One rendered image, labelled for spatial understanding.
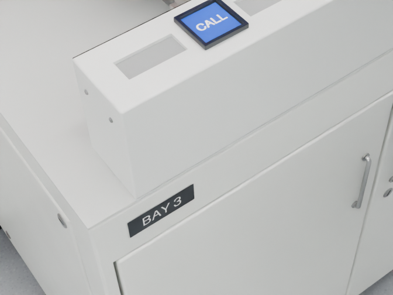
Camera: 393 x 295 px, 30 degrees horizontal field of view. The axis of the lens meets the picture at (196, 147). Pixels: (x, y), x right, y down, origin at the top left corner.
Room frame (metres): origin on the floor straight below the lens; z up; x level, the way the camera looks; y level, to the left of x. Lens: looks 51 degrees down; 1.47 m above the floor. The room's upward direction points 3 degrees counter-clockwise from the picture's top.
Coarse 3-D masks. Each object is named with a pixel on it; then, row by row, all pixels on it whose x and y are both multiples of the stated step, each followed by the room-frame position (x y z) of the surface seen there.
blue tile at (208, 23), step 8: (208, 8) 0.60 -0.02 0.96; (216, 8) 0.60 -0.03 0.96; (192, 16) 0.59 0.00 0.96; (200, 16) 0.59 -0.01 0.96; (208, 16) 0.59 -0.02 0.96; (216, 16) 0.59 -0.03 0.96; (224, 16) 0.59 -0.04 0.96; (232, 16) 0.58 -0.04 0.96; (192, 24) 0.58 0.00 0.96; (200, 24) 0.58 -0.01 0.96; (208, 24) 0.57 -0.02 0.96; (216, 24) 0.57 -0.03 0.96; (224, 24) 0.57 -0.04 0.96; (232, 24) 0.57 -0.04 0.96; (240, 24) 0.57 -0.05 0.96; (200, 32) 0.56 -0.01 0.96; (208, 32) 0.56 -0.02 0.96; (216, 32) 0.56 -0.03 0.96; (224, 32) 0.56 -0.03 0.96; (208, 40) 0.55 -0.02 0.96
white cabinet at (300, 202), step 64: (384, 64) 0.67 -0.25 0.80; (0, 128) 0.63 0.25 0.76; (320, 128) 0.61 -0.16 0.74; (384, 128) 0.69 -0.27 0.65; (0, 192) 0.78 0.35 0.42; (192, 192) 0.50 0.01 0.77; (256, 192) 0.55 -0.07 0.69; (320, 192) 0.62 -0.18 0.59; (384, 192) 0.71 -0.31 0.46; (64, 256) 0.54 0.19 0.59; (128, 256) 0.45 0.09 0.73; (192, 256) 0.50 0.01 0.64; (256, 256) 0.56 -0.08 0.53; (320, 256) 0.64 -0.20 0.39; (384, 256) 0.74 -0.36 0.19
